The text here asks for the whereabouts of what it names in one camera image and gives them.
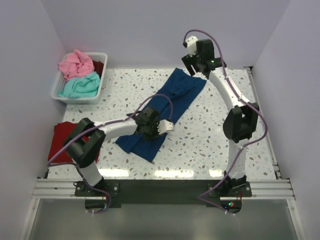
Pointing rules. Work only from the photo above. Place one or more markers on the white plastic laundry basket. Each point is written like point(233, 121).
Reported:
point(60, 82)

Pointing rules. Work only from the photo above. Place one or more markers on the folded red t shirt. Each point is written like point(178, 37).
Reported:
point(57, 145)

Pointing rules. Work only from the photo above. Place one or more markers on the dark red t shirt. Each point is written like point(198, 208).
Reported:
point(98, 67)

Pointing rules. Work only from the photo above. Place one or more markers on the dark blue t shirt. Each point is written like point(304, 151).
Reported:
point(182, 89)

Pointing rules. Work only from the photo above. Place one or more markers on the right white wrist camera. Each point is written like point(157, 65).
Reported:
point(191, 45)

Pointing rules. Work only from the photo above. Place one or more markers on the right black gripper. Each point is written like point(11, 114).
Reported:
point(188, 61)

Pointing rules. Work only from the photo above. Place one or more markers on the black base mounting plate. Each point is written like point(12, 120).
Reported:
point(173, 192)

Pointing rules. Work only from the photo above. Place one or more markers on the teal t shirt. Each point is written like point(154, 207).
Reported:
point(81, 87)

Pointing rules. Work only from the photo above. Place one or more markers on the pink t shirt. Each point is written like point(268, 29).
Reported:
point(76, 65)

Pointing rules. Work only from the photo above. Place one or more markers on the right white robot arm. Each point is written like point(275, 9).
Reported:
point(241, 120)

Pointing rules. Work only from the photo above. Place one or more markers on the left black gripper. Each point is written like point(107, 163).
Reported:
point(155, 124)

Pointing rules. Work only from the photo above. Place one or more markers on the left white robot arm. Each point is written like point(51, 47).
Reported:
point(113, 129)

